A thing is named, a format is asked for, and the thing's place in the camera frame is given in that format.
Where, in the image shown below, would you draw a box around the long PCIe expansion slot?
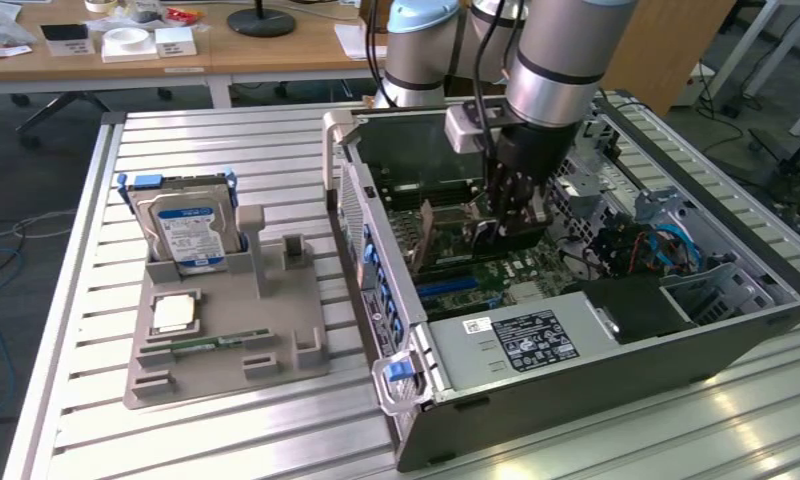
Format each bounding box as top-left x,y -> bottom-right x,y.
416,276 -> 480,297

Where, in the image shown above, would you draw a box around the green graphics card black cooler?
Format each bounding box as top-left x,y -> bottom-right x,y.
410,197 -> 552,269

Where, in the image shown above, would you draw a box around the black office chair base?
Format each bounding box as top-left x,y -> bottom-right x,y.
9,88 -> 174,150

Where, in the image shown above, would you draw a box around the blue floor cable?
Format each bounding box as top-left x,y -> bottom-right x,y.
0,238 -> 26,431

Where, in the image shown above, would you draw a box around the white wall box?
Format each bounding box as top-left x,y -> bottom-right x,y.
679,62 -> 719,109

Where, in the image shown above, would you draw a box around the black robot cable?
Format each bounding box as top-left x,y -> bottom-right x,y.
364,0 -> 529,169

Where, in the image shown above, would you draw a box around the wooden desk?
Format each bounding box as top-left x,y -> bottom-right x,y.
0,0 -> 578,96

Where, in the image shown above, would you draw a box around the wooden cabinet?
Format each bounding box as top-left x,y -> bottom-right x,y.
598,0 -> 739,116

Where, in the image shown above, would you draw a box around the black topped white box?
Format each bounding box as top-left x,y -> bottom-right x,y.
38,23 -> 95,57

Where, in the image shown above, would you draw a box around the clear plastic bag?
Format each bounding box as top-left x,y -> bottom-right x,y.
0,2 -> 38,45

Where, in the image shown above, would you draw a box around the white paper stack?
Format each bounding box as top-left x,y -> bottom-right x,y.
332,22 -> 389,62

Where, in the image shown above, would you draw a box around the blue wire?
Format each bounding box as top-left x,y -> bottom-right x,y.
645,223 -> 703,274

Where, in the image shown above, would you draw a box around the flat white box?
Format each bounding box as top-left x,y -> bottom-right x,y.
98,39 -> 161,64

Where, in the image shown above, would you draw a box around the white desk frame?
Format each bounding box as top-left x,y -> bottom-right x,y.
703,0 -> 800,136

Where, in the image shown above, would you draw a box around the black plastic air shroud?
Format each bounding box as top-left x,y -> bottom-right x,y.
565,279 -> 699,346

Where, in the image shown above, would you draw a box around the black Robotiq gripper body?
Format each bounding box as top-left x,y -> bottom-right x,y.
492,122 -> 578,189

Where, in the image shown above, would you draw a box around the metal socket cover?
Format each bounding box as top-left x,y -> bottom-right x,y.
464,194 -> 494,221

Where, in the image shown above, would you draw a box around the open dark PC case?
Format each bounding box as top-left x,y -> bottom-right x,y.
320,91 -> 800,474

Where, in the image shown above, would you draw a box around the silver disk bay cage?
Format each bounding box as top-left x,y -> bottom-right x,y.
549,115 -> 641,251

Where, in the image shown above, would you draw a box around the silver CPU chip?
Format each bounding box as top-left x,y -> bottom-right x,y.
149,294 -> 198,334

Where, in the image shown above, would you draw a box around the black RAM stick white label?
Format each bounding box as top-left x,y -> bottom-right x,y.
432,253 -> 508,267

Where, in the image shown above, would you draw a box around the grey disk bay bracket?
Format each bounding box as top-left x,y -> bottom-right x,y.
657,259 -> 779,326

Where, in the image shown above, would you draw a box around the black round lamp base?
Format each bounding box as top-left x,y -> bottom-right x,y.
225,0 -> 298,38

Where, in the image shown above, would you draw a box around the green RAM stick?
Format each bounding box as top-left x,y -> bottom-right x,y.
138,328 -> 272,354

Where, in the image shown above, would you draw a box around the green motherboard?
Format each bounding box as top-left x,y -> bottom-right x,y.
378,172 -> 578,321

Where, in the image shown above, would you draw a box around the hard disk in blue caddy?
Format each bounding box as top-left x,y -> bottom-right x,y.
114,167 -> 249,275

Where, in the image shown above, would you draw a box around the white labelled box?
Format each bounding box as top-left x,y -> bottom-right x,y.
153,27 -> 198,59

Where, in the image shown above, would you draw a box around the red wire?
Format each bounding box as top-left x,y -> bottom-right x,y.
621,231 -> 642,275

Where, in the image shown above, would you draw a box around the grey plastic parts rack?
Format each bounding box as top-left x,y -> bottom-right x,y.
119,203 -> 333,412

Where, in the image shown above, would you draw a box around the grey floor cable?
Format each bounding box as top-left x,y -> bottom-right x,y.
0,208 -> 75,240

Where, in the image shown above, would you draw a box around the grey power supply unit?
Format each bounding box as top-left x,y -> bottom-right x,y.
409,292 -> 625,394

